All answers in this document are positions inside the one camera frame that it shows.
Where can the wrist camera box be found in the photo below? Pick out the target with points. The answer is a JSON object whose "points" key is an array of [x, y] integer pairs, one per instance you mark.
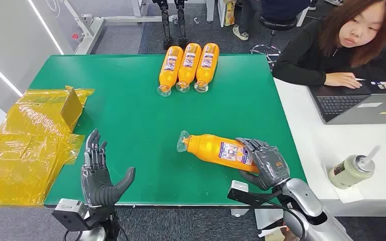
{"points": [[239, 188], [67, 213]]}

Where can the white metal frame stand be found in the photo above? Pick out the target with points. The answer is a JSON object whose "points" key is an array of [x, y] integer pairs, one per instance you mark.
{"points": [[89, 33]]}

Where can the white paper napkin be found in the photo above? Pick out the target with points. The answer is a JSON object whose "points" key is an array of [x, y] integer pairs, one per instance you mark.
{"points": [[349, 196]]}

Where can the white desk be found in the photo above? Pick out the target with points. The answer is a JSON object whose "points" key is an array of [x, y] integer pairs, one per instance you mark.
{"points": [[333, 143]]}

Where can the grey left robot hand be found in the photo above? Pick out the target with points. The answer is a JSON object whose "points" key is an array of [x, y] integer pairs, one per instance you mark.
{"points": [[96, 181]]}

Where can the background person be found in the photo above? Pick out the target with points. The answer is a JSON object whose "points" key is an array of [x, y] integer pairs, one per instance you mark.
{"points": [[246, 16]]}

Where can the orange bottle with label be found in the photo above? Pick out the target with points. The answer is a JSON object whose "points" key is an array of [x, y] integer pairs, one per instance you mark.
{"points": [[188, 68], [209, 148], [169, 71], [206, 68]]}

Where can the grey laptop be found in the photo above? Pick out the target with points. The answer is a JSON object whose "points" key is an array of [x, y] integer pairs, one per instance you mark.
{"points": [[362, 113]]}

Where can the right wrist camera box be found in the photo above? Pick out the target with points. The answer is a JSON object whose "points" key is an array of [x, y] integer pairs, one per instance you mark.
{"points": [[239, 188]]}

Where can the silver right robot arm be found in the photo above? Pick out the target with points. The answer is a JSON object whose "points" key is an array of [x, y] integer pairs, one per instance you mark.
{"points": [[304, 199]]}

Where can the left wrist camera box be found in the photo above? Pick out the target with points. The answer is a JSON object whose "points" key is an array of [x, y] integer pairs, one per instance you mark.
{"points": [[67, 213]]}

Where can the black stool with chrome base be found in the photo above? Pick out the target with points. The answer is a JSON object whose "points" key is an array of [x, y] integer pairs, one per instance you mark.
{"points": [[276, 23]]}

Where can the green table mat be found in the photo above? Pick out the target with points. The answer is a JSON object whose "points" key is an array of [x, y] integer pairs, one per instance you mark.
{"points": [[139, 133]]}

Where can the yellow film-wrapped cardboard box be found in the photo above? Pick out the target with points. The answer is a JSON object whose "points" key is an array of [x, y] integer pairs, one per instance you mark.
{"points": [[23, 159]]}

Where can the person's hand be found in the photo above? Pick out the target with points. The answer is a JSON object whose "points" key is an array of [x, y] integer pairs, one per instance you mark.
{"points": [[343, 79]]}

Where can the drink cup with straw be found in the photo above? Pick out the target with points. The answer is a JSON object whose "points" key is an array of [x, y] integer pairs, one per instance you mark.
{"points": [[348, 171]]}

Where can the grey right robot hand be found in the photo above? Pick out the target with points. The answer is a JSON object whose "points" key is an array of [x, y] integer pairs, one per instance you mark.
{"points": [[269, 164]]}

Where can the black robot leg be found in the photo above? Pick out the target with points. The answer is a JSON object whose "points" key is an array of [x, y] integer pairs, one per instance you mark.
{"points": [[181, 23], [166, 26]]}

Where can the yellow carton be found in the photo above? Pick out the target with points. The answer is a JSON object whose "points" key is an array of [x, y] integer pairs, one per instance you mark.
{"points": [[229, 13]]}

